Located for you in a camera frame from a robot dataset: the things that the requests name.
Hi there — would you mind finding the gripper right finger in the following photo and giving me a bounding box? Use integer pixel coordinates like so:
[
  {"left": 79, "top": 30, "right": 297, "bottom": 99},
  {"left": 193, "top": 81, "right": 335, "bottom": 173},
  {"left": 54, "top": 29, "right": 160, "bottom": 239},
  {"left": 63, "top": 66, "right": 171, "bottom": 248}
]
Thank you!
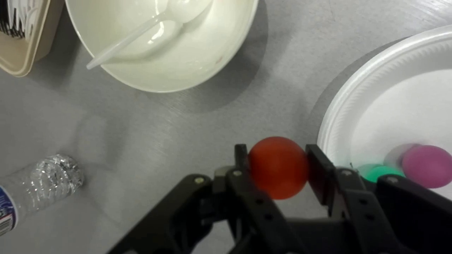
[{"left": 306, "top": 144, "right": 452, "bottom": 254}]

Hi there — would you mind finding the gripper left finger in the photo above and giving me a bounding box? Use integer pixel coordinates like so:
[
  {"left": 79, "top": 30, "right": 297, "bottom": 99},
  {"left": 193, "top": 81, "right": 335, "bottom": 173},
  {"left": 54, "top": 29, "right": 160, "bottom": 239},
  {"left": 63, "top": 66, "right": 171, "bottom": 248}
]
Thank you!
[{"left": 106, "top": 144, "right": 301, "bottom": 254}]

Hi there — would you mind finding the red ball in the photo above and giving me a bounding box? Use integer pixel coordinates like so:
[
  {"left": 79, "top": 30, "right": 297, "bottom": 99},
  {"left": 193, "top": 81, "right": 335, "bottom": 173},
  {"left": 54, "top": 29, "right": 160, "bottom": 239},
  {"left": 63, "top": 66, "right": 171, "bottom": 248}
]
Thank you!
[{"left": 248, "top": 137, "right": 310, "bottom": 200}]

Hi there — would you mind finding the green ball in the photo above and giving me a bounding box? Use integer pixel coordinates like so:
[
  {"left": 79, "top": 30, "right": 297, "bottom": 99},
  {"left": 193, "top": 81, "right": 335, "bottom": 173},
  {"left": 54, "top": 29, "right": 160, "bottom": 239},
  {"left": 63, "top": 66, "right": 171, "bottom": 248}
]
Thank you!
[{"left": 356, "top": 164, "right": 405, "bottom": 183}]

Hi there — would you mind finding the white ball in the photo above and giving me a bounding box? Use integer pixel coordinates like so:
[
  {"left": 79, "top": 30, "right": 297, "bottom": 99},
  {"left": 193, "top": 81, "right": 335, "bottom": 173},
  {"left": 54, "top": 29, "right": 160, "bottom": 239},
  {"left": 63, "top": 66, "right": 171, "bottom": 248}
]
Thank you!
[{"left": 383, "top": 143, "right": 421, "bottom": 169}]

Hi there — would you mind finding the purple ball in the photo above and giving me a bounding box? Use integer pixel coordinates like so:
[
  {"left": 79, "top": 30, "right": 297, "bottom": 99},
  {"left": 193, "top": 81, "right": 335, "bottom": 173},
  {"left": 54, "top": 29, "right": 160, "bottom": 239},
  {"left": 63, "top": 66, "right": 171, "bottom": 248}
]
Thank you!
[{"left": 402, "top": 145, "right": 452, "bottom": 189}]

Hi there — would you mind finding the white bowl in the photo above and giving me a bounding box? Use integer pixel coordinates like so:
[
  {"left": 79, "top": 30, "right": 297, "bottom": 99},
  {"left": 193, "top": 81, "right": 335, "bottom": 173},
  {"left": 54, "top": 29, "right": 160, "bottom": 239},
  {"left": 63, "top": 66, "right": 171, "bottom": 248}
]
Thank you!
[{"left": 65, "top": 0, "right": 259, "bottom": 93}]

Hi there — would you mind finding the white foam plate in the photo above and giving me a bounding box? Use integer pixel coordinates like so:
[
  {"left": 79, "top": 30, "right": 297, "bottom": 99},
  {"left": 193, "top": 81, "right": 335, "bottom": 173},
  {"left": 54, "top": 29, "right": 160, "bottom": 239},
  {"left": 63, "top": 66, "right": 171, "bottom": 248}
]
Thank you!
[{"left": 317, "top": 25, "right": 452, "bottom": 200}]

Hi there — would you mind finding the clear plastic spoon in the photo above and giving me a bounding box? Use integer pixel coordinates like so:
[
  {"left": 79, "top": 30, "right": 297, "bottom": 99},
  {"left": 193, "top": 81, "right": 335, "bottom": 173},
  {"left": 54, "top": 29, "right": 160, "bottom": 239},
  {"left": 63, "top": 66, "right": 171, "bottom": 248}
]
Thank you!
[{"left": 86, "top": 0, "right": 214, "bottom": 70}]

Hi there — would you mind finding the clear plastic bottle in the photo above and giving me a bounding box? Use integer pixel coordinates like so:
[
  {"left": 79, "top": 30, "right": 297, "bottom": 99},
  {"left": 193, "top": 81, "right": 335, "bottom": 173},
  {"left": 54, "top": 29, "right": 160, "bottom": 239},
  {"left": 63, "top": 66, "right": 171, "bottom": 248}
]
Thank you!
[{"left": 0, "top": 154, "right": 84, "bottom": 236}]

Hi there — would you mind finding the beige tray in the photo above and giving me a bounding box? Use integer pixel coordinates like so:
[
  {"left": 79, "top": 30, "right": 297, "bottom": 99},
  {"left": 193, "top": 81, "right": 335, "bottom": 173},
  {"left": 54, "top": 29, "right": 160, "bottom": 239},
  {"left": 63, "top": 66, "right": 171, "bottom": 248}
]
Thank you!
[{"left": 0, "top": 0, "right": 65, "bottom": 77}]

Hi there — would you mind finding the heap of plastic cutlery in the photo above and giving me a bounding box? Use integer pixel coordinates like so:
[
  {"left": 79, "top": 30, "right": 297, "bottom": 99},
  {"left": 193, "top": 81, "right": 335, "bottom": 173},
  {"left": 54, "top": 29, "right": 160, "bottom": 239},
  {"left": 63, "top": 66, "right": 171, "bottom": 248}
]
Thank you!
[{"left": 0, "top": 0, "right": 43, "bottom": 38}]

